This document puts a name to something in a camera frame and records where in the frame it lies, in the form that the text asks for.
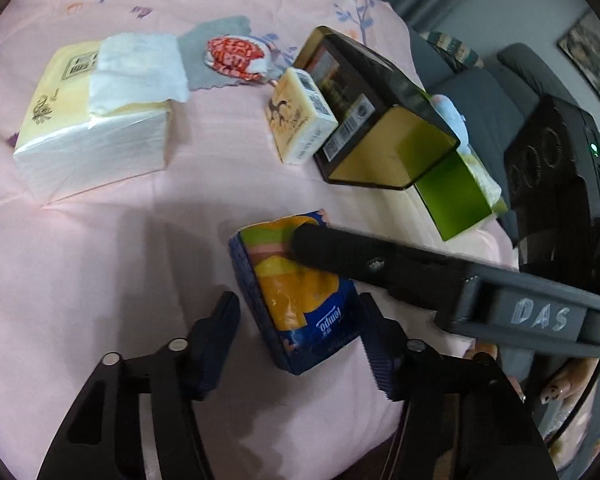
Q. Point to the small cream tissue pack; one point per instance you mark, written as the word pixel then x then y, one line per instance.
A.
pixel 295 120

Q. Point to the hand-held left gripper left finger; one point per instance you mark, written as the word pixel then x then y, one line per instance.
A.
pixel 215 340

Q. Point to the striped cushion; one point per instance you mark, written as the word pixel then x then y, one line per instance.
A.
pixel 452 47

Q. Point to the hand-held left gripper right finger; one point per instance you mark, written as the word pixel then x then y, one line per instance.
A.
pixel 380 350

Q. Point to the large yellow tissue pack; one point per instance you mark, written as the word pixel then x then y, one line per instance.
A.
pixel 90 150

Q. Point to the grey cloth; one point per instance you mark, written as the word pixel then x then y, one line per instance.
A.
pixel 195 60

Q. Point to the blue tissue pack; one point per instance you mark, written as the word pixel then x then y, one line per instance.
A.
pixel 300 310

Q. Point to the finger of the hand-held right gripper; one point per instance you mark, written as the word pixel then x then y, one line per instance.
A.
pixel 360 260

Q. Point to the person's right hand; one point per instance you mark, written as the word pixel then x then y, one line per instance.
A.
pixel 555 390

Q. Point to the black tin box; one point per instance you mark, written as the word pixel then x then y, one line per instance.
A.
pixel 375 85

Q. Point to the pink printed bedsheet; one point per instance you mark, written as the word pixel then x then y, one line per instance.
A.
pixel 105 260

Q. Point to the blue plush toy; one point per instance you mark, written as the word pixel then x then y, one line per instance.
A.
pixel 450 115

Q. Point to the framed wall picture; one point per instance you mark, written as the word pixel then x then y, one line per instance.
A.
pixel 595 55

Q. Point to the green box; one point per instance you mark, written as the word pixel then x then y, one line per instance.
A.
pixel 455 200

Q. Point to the red and white patterned packet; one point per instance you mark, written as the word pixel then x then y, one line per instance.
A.
pixel 232 55

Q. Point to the grey sofa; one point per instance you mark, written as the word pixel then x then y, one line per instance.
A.
pixel 480 90

